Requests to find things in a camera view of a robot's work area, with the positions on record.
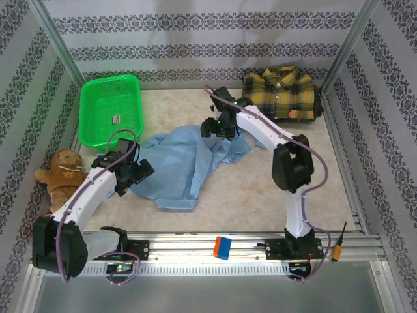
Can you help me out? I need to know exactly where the brown teddy bear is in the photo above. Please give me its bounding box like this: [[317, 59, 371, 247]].
[[34, 149, 95, 213]]

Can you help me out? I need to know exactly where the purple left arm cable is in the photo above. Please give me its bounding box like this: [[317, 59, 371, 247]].
[[53, 128, 141, 288]]

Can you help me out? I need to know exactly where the yellow handled screwdriver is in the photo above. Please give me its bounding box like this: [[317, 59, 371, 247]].
[[330, 221, 348, 263]]

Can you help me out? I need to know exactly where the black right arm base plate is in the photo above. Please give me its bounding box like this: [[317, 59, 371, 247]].
[[265, 237, 325, 261]]

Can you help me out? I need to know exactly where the orange and blue block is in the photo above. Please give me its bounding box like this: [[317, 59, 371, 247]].
[[213, 236, 233, 261]]

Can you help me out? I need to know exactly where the grey metal front panel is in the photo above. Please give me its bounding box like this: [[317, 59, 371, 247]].
[[19, 270, 401, 313]]

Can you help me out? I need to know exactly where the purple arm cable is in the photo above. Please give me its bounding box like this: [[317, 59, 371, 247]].
[[53, 128, 141, 288], [204, 85, 333, 284]]

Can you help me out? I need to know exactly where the slotted grey cable duct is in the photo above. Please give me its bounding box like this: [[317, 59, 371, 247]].
[[44, 262, 294, 278]]

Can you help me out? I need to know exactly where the yellow plaid folded shirt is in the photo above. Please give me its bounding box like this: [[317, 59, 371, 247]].
[[242, 66, 322, 123]]

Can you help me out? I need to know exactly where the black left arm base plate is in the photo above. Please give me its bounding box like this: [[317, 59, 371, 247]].
[[125, 239, 151, 261]]

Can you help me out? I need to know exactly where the aluminium frame post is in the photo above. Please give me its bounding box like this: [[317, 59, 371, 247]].
[[27, 0, 87, 95], [321, 0, 381, 95]]

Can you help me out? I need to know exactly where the aluminium mounting rail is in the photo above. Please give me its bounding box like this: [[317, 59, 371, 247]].
[[32, 231, 385, 265]]

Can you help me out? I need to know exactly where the light blue long sleeve shirt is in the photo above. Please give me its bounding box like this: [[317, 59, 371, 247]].
[[106, 125, 261, 213]]

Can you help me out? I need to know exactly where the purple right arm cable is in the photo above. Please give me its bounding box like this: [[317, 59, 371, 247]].
[[204, 85, 333, 284]]

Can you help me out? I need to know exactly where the dark folded shirt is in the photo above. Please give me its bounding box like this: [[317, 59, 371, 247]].
[[257, 83, 326, 125]]

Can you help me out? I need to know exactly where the green plastic basket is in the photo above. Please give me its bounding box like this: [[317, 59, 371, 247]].
[[79, 74, 145, 151]]

